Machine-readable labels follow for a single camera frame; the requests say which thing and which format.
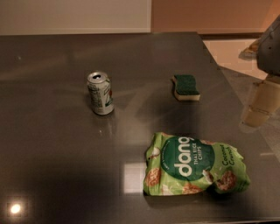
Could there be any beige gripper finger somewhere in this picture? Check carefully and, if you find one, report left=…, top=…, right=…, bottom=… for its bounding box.
left=241, top=76, right=280, bottom=128

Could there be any green rice chip bag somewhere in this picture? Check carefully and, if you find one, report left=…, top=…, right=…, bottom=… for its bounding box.
left=143, top=132, right=250, bottom=196

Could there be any green yellow sponge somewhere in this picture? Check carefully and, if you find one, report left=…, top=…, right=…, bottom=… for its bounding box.
left=172, top=74, right=200, bottom=101

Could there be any silver green soda can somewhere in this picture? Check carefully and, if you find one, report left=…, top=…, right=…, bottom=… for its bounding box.
left=87, top=71, right=114, bottom=116

